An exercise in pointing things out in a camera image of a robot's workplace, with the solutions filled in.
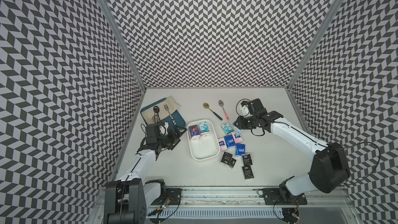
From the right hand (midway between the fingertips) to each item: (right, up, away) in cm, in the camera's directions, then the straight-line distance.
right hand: (236, 126), depth 84 cm
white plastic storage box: (-19, -9, +7) cm, 22 cm away
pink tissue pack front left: (-8, -11, +3) cm, 13 cm away
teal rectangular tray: (-37, +2, +17) cm, 41 cm away
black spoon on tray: (-51, +8, +20) cm, 55 cm away
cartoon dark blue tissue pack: (-23, -4, +4) cm, 24 cm away
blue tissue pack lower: (+2, -13, +2) cm, 14 cm away
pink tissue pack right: (+1, -8, +5) cm, 10 cm away
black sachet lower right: (+5, -23, -5) cm, 24 cm away
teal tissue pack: (-18, -2, +6) cm, 19 cm away
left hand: (-29, -5, 0) cm, 30 cm away
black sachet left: (-6, -16, -3) cm, 18 cm away
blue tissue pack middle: (-3, -9, +4) cm, 11 cm away
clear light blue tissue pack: (0, -3, -4) cm, 4 cm away
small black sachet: (-3, -19, -3) cm, 19 cm away
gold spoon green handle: (-17, +11, +23) cm, 31 cm away
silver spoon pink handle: (-6, +12, +24) cm, 28 cm away
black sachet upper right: (+5, -17, -2) cm, 18 cm away
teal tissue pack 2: (-4, -2, +10) cm, 11 cm away
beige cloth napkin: (-41, +12, +25) cm, 50 cm away
